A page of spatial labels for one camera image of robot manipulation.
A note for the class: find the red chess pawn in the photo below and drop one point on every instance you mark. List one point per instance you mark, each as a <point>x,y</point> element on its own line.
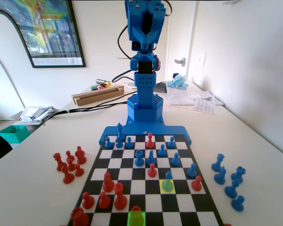
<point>87,202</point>
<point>71,166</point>
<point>78,171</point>
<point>152,171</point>
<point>69,155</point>
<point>197,184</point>
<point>104,202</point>

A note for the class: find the red chess bishop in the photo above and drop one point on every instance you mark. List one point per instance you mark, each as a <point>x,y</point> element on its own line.
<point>107,183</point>
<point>150,142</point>

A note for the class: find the white paper sheets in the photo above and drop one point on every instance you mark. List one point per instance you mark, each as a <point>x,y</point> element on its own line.
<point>218,100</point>

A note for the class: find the black framed poster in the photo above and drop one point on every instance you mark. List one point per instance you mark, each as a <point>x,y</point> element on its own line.
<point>54,35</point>

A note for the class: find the blue chess knight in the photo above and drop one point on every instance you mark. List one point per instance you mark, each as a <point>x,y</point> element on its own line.
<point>151,159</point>
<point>220,176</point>

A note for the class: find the blue board mount plate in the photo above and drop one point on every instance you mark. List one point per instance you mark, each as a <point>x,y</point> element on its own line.
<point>155,129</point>

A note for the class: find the black white chessboard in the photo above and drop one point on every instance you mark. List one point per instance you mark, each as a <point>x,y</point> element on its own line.
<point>138,187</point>

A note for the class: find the green plastic bin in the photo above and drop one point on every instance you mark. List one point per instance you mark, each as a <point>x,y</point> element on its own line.
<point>13,135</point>

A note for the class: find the white door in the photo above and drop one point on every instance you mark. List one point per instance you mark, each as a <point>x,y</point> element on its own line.
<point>179,28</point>

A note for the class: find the colourful bit set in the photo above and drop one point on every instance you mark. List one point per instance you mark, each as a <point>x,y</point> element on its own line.
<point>97,87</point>

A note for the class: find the blue chess queen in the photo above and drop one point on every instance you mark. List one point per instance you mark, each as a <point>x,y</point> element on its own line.
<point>218,163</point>

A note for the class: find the red chess queen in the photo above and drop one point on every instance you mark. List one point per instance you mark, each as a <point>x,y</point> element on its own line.
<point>59,163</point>

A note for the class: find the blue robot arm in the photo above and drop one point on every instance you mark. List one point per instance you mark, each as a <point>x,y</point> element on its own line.
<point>145,94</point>

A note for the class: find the printed paper leaflet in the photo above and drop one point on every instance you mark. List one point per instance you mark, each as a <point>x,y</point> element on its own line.
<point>205,106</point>

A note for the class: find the clear plastic bag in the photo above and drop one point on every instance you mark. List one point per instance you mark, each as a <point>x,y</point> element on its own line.
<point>184,96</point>

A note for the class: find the white paper sheet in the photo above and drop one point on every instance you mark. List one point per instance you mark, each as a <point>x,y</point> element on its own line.
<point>130,85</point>

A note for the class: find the captured red chess pieces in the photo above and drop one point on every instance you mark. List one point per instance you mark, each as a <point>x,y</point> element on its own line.
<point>67,177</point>

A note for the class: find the blue chess rook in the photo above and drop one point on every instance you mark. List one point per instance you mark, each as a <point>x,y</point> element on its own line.
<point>238,175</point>
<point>138,160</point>

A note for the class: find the cardboard tray with papers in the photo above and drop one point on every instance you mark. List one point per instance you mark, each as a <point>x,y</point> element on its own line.
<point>35,115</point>

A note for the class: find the blue pawn moved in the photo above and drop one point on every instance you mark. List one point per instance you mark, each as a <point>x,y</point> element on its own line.
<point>168,183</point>

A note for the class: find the blue chess pawn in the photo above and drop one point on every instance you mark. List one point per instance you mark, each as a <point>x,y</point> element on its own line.
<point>129,144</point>
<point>162,151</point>
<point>108,144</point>
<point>171,143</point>
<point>237,204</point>
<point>192,171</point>
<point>175,161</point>

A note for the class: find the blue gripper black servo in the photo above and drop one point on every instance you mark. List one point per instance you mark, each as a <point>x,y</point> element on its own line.
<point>146,24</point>

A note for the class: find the blue chess bishop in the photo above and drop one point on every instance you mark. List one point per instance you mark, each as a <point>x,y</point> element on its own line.
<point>231,189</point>

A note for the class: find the white arched panel dark edge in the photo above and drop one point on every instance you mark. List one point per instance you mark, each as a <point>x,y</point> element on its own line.
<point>4,35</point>

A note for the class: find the blue chess king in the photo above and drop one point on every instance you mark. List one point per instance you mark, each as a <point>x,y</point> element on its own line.
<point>119,139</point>

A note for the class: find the red chess rook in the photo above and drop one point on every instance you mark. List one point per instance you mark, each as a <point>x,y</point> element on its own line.
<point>79,217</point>
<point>136,215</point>

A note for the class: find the long cardboard box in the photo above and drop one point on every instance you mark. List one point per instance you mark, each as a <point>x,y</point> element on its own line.
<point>96,96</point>

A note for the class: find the black flat device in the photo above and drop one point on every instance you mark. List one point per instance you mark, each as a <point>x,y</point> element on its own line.
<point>160,87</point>

